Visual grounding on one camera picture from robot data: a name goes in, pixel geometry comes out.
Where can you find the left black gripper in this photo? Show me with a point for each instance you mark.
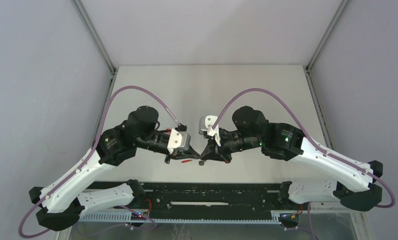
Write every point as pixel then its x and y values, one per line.
pixel 190 153

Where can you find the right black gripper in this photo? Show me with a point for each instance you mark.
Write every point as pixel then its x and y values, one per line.
pixel 213 152

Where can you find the red handled keyring holder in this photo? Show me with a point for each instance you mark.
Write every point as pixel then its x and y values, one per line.
pixel 200 162

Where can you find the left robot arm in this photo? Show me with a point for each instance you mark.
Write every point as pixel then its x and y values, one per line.
pixel 63 203

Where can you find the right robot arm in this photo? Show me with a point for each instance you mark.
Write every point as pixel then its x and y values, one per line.
pixel 350 182

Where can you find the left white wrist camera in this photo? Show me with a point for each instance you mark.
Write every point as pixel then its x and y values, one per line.
pixel 179 139

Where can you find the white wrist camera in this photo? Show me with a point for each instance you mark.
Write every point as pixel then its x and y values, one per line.
pixel 179 139
pixel 208 130

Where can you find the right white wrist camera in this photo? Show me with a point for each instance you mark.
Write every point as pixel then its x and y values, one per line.
pixel 208 130

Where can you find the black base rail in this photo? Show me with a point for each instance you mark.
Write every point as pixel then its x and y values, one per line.
pixel 226 201

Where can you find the white slotted cable duct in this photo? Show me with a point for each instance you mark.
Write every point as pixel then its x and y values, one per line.
pixel 127 217

